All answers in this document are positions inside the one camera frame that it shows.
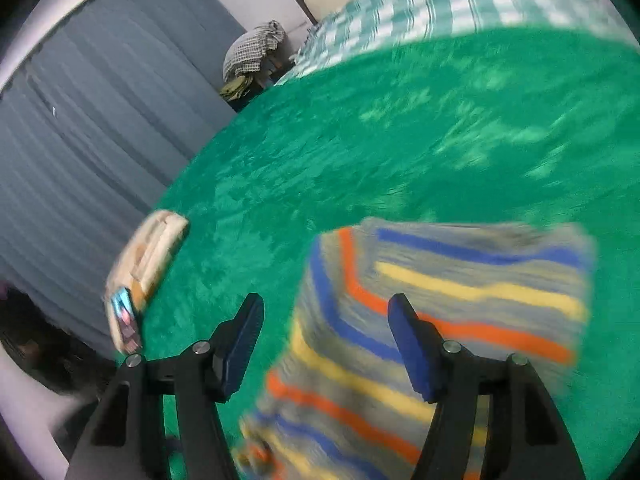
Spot green white checkered blanket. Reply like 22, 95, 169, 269
275, 0, 626, 86

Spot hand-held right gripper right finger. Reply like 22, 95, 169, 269
387, 293, 587, 480

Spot black smartphone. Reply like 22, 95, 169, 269
110, 287, 144, 354

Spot grey checkered cloth pile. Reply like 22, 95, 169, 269
222, 20, 287, 82

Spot patterned patchwork cushion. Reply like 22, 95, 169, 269
104, 211, 190, 313

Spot striped knit sweater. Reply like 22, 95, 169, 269
232, 217, 598, 480

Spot green floral bedspread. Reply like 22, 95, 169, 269
115, 27, 640, 480

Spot olive green cloth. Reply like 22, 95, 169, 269
219, 76, 252, 102

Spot grey blue curtain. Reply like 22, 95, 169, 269
0, 0, 248, 361

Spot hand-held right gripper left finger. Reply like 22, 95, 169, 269
65, 292, 266, 480

